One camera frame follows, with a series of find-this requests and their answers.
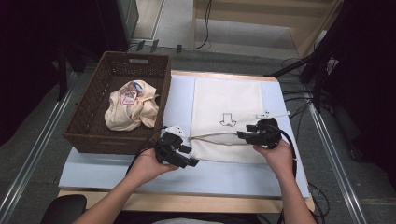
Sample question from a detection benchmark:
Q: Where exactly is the dark curtain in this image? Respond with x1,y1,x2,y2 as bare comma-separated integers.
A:
0,0,106,147
323,0,396,183

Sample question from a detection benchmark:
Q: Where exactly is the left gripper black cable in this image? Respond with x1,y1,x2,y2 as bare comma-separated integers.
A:
125,125,169,175

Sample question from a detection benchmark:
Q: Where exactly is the person's left hand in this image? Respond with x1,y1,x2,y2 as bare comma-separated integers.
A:
125,147,180,188

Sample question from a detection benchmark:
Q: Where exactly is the bundle of black floor cables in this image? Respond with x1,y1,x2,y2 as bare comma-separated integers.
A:
280,57,316,120

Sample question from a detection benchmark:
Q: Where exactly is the dark cabinet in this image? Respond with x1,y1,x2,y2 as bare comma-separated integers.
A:
95,0,140,52

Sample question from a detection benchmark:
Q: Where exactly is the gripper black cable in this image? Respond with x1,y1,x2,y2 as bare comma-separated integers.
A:
125,125,169,175
270,123,299,224

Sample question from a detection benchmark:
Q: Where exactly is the person's right hand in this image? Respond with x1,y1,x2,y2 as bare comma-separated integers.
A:
252,138,295,182

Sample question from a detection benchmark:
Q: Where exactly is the light wooden platform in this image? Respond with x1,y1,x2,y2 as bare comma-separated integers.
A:
191,0,344,59

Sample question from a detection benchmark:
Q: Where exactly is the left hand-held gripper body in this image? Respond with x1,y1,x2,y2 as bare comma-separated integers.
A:
154,125,189,167

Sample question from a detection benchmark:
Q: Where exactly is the cream mesh laundry bag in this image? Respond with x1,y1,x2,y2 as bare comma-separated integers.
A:
188,77,266,165

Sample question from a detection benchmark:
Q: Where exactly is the black chair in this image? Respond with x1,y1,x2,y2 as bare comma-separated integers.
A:
39,194,89,224

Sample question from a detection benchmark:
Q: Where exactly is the white table mat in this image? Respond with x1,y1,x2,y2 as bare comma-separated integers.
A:
58,74,312,199

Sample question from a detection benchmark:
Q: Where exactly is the cream garment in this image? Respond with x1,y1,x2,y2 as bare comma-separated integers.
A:
104,79,161,133

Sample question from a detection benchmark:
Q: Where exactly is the metal floor rail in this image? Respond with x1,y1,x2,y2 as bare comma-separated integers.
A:
307,101,369,224
0,73,79,224

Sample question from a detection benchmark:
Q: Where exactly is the brown wicker basket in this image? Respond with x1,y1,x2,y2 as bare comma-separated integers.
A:
62,50,173,156

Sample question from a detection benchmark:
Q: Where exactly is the black metal stand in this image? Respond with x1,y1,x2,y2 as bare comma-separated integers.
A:
263,0,353,114

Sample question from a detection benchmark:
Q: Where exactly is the black floor cable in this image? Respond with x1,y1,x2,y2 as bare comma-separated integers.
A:
157,0,215,52

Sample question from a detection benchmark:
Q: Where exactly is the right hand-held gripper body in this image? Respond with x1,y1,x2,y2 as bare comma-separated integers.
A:
254,110,291,150

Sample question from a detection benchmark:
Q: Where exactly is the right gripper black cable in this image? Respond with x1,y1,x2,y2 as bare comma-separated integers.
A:
270,123,299,224

